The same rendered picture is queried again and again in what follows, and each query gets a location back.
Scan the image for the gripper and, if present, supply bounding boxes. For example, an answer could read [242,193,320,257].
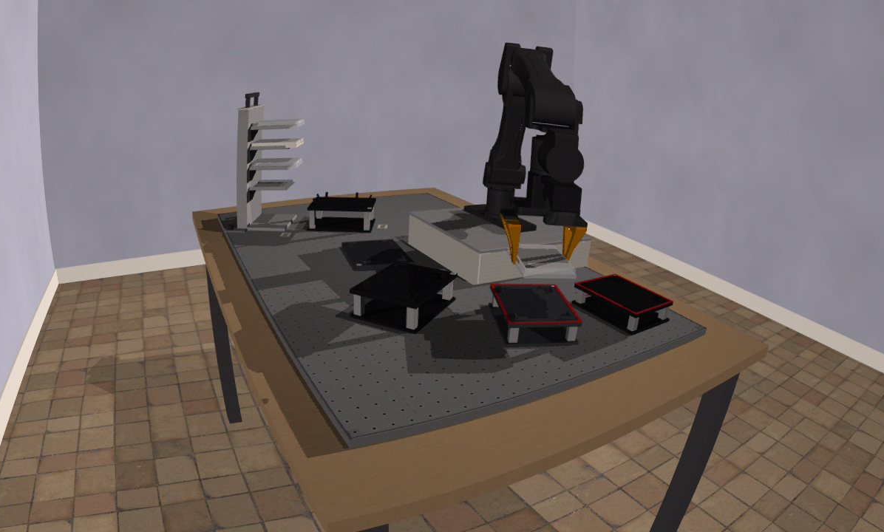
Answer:
[500,167,588,265]

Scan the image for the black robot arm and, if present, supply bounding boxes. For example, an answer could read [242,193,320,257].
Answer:
[464,42,584,228]

